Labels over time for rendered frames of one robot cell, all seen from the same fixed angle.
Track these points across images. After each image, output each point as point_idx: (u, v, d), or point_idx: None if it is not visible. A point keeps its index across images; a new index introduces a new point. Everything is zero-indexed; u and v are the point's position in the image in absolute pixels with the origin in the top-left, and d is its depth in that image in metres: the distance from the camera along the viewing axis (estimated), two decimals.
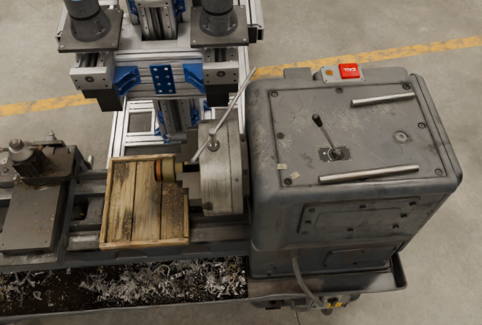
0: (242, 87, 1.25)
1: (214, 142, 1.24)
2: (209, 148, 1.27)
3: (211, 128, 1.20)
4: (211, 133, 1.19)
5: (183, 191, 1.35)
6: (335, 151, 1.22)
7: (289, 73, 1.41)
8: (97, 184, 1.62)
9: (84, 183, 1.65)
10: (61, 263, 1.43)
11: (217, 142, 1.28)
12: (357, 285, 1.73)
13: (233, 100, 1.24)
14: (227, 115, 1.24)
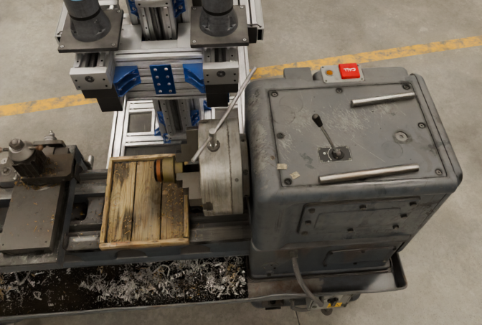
0: (242, 87, 1.25)
1: (214, 142, 1.24)
2: (209, 148, 1.27)
3: (211, 128, 1.20)
4: (211, 133, 1.19)
5: (183, 191, 1.35)
6: (335, 151, 1.22)
7: (289, 73, 1.41)
8: (97, 184, 1.62)
9: (84, 183, 1.65)
10: (61, 263, 1.43)
11: (217, 142, 1.28)
12: (357, 285, 1.73)
13: (233, 100, 1.24)
14: (227, 115, 1.24)
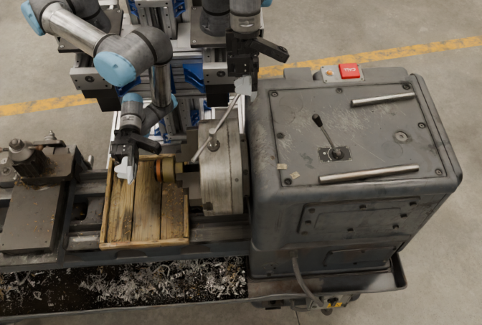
0: None
1: (214, 142, 1.24)
2: (209, 148, 1.27)
3: (211, 128, 1.20)
4: (211, 133, 1.19)
5: (183, 191, 1.35)
6: (335, 151, 1.22)
7: (289, 73, 1.41)
8: (97, 184, 1.62)
9: (84, 183, 1.65)
10: (61, 263, 1.43)
11: (217, 142, 1.28)
12: (357, 285, 1.73)
13: (233, 100, 1.24)
14: (227, 115, 1.24)
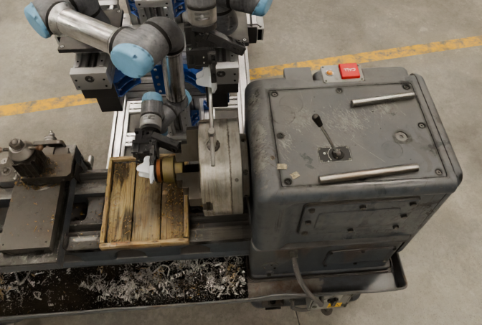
0: None
1: (215, 140, 1.24)
2: None
3: (209, 128, 1.20)
4: (212, 132, 1.20)
5: (183, 191, 1.35)
6: (335, 151, 1.22)
7: (289, 73, 1.41)
8: (97, 184, 1.62)
9: (84, 183, 1.65)
10: (61, 263, 1.43)
11: None
12: (357, 285, 1.73)
13: (209, 95, 1.25)
14: (213, 111, 1.24)
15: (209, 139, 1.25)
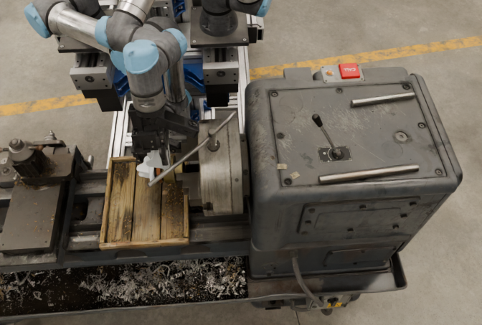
0: (168, 168, 1.13)
1: None
2: (217, 142, 1.28)
3: (212, 133, 1.19)
4: (212, 128, 1.20)
5: (183, 191, 1.35)
6: (335, 151, 1.22)
7: (289, 73, 1.41)
8: (97, 184, 1.62)
9: (84, 183, 1.65)
10: (61, 263, 1.43)
11: (208, 147, 1.27)
12: (357, 285, 1.73)
13: (183, 158, 1.15)
14: (193, 149, 1.19)
15: (214, 143, 1.24)
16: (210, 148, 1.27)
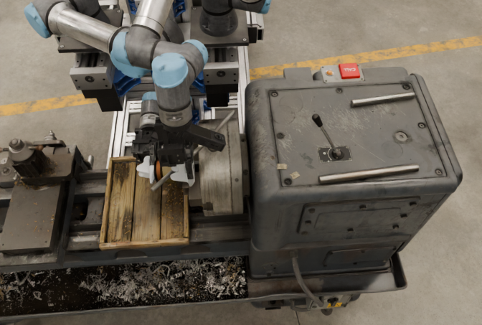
0: (171, 171, 1.13)
1: None
2: None
3: None
4: (211, 129, 1.20)
5: (183, 191, 1.35)
6: (335, 151, 1.22)
7: (289, 73, 1.41)
8: (97, 184, 1.62)
9: (84, 183, 1.65)
10: (61, 263, 1.43)
11: (208, 147, 1.27)
12: (357, 285, 1.73)
13: None
14: (194, 151, 1.19)
15: None
16: (211, 148, 1.27)
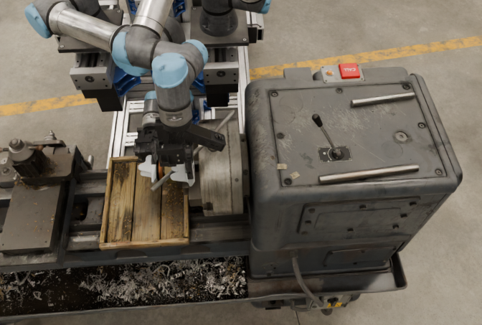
0: (171, 171, 1.13)
1: None
2: None
3: None
4: (211, 129, 1.20)
5: (183, 191, 1.35)
6: (335, 151, 1.22)
7: (289, 73, 1.41)
8: (97, 184, 1.62)
9: (84, 183, 1.65)
10: (61, 263, 1.43)
11: (208, 147, 1.27)
12: (357, 285, 1.73)
13: None
14: (194, 151, 1.19)
15: None
16: (211, 148, 1.27)
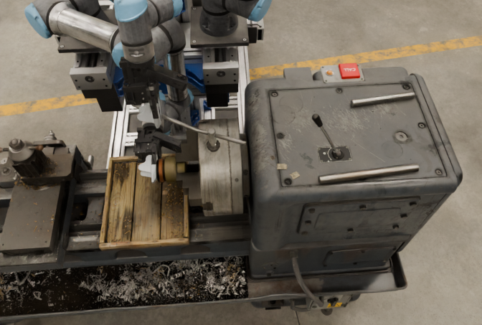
0: None
1: (215, 137, 1.24)
2: (218, 147, 1.27)
3: (209, 132, 1.20)
4: (214, 130, 1.20)
5: (183, 191, 1.35)
6: (335, 151, 1.22)
7: (289, 73, 1.41)
8: (97, 184, 1.62)
9: (84, 183, 1.65)
10: (61, 263, 1.43)
11: (209, 142, 1.28)
12: (357, 285, 1.73)
13: (173, 119, 1.21)
14: (188, 125, 1.22)
15: (210, 143, 1.24)
16: (208, 144, 1.28)
